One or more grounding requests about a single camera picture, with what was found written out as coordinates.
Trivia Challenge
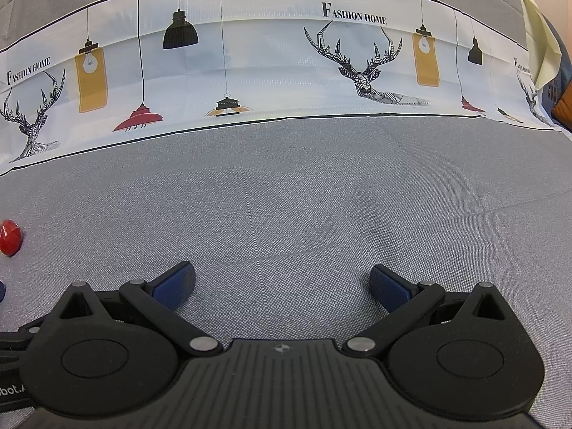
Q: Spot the red apple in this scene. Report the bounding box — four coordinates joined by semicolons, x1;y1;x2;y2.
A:
0;220;23;257

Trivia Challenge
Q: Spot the orange cushion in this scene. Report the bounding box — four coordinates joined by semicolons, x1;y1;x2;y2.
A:
552;82;572;131

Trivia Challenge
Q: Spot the blue cushion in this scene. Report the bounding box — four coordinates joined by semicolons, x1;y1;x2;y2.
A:
542;18;571;124

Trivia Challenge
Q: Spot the grey printed sofa cover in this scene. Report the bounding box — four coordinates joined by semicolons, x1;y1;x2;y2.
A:
1;0;571;428

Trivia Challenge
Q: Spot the pale yellow cloth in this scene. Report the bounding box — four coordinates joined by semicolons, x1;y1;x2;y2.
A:
521;0;561;90

